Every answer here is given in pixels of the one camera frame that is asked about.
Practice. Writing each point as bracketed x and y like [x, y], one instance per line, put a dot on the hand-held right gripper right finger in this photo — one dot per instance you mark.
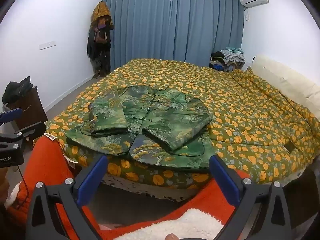
[225, 182]

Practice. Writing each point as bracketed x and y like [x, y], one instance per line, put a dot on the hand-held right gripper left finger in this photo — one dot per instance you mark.
[92, 181]

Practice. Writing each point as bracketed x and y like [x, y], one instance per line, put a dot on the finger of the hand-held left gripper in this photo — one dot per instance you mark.
[11, 114]
[32, 129]

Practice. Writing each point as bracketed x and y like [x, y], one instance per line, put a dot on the green patterned padded jacket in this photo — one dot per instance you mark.
[160, 110]

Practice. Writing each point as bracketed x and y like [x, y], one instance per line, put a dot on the coat stand with hanging clothes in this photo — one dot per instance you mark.
[100, 42]

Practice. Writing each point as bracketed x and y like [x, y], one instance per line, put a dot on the pile of clothes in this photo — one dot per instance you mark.
[228, 57]

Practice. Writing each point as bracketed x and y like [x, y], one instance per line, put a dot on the person's right hand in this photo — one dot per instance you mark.
[171, 237]

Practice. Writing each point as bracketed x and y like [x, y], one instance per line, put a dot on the dark wooden cabinet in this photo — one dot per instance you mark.
[30, 110]

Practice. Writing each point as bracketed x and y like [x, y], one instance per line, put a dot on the black clothing on cabinet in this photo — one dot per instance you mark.
[17, 88]

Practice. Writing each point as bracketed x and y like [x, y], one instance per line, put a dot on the orange fleece garment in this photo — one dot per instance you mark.
[47, 160]

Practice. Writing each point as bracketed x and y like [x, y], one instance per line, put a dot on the green quilt with orange flowers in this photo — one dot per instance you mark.
[250, 110]

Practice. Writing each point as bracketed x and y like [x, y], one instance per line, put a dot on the blue curtain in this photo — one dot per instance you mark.
[175, 22]

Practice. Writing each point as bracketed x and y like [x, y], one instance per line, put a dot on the white wall plate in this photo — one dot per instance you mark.
[47, 45]

